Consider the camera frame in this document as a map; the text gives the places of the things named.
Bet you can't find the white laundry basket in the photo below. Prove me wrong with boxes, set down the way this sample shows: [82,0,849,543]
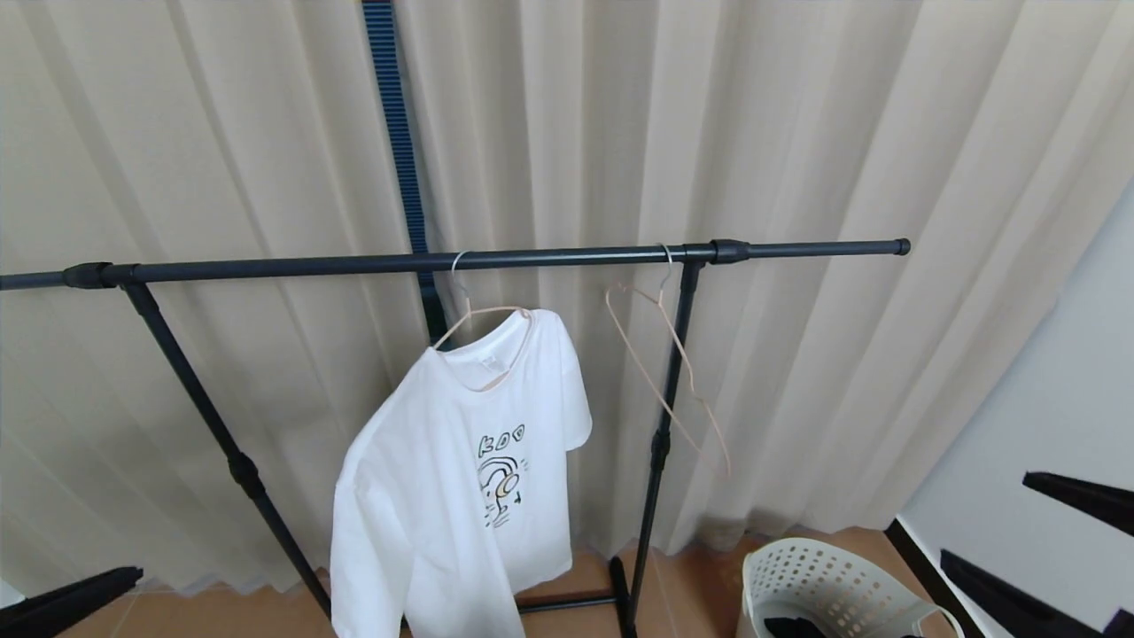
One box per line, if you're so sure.
[737,536,967,638]

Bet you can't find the window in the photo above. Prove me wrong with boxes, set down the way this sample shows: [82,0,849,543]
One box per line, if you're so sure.
[361,0,453,346]

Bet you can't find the black clothes rack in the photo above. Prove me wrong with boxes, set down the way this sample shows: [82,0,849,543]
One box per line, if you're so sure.
[0,237,912,638]

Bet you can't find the black garment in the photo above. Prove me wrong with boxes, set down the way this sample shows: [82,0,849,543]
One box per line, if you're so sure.
[764,614,922,638]

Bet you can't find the beige curtain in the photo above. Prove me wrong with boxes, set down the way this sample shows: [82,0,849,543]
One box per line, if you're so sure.
[390,0,1134,559]
[0,0,444,595]

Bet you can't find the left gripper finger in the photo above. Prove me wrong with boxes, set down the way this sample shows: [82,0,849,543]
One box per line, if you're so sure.
[0,567,144,638]

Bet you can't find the white printed t-shirt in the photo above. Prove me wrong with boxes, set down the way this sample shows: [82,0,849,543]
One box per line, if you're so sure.
[330,308,593,638]

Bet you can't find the pink clothes hanger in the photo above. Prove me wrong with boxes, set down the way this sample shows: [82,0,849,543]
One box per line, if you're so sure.
[431,251,538,393]
[606,244,733,479]

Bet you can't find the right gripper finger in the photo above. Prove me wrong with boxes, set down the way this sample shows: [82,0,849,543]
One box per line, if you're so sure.
[941,549,1134,638]
[1023,471,1134,537]

